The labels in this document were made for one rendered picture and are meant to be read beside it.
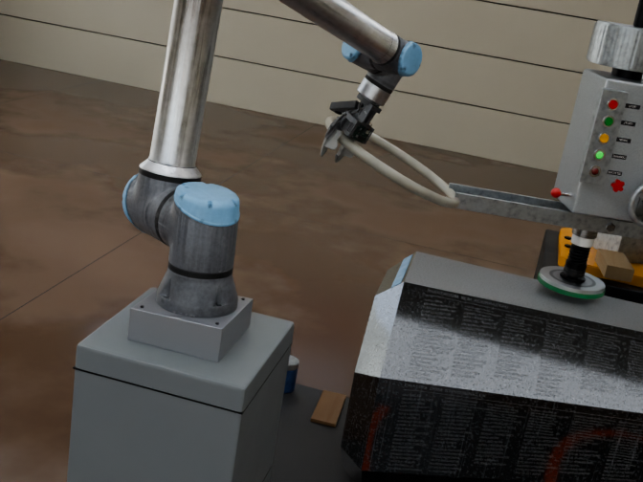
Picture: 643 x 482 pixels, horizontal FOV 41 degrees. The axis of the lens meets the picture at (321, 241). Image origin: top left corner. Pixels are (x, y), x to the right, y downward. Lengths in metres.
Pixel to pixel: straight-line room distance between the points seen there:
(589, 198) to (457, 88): 6.18
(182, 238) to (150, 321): 0.20
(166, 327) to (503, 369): 1.13
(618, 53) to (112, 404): 1.72
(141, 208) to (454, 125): 7.02
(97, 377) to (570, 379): 1.41
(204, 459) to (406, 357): 0.89
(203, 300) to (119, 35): 7.99
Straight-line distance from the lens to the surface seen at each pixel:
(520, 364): 2.71
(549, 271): 2.99
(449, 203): 2.61
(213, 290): 1.98
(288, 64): 9.19
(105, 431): 2.07
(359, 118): 2.52
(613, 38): 2.73
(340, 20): 2.14
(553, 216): 2.82
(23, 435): 3.27
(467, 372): 2.67
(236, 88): 9.39
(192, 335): 1.97
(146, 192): 2.09
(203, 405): 1.94
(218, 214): 1.94
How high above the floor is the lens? 1.76
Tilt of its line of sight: 19 degrees down
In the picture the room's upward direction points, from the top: 9 degrees clockwise
